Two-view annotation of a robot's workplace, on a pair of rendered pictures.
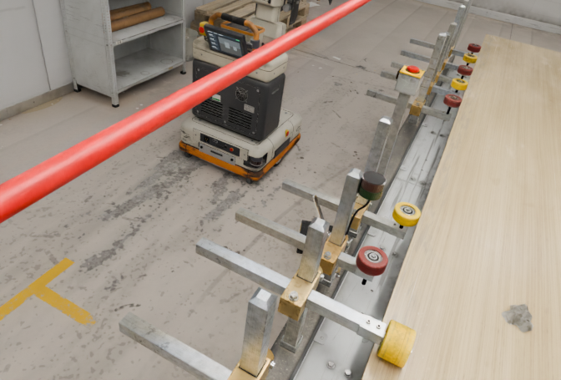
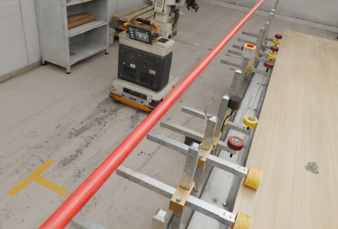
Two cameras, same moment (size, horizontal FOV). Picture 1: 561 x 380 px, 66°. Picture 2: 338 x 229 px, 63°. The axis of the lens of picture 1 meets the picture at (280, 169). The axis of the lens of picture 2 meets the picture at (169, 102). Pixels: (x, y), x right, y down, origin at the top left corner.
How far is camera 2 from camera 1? 0.30 m
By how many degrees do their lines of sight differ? 4
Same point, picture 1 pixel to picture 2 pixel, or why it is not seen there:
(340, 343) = (219, 190)
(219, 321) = (142, 193)
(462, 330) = (284, 173)
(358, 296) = not seen: hidden behind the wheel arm
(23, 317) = (28, 193)
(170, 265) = not seen: hidden behind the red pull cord
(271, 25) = (163, 24)
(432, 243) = (265, 134)
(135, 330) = (125, 171)
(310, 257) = (208, 136)
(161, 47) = (93, 38)
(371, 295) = not seen: hidden behind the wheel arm
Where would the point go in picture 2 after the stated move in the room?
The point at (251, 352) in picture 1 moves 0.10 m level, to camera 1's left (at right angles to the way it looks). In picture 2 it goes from (187, 176) to (159, 172)
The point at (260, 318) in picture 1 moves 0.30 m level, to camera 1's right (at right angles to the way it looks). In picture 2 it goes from (193, 156) to (281, 167)
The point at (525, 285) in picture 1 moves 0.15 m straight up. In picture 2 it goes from (314, 153) to (327, 130)
